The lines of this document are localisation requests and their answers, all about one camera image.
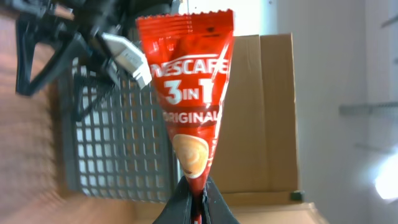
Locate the brown cardboard box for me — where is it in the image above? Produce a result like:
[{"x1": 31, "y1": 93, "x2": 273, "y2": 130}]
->
[{"x1": 210, "y1": 34, "x2": 300, "y2": 207}]

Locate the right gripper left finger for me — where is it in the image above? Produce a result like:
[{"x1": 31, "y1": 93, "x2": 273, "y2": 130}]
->
[{"x1": 153, "y1": 177, "x2": 193, "y2": 224}]

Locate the red coffee stick sachet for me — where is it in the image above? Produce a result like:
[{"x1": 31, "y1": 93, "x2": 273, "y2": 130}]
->
[{"x1": 136, "y1": 9, "x2": 234, "y2": 223}]

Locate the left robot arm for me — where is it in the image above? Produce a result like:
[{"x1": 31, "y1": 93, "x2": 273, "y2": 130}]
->
[{"x1": 1, "y1": 0, "x2": 174, "y2": 96}]

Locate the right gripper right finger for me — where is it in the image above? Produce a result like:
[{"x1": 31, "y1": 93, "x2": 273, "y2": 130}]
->
[{"x1": 201, "y1": 177, "x2": 239, "y2": 224}]

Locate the grey plastic mesh basket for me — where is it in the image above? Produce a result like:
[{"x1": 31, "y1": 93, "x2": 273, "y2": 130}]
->
[{"x1": 57, "y1": 57, "x2": 180, "y2": 203}]

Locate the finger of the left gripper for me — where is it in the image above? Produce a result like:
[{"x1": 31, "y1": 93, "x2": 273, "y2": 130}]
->
[{"x1": 16, "y1": 15, "x2": 91, "y2": 96}]

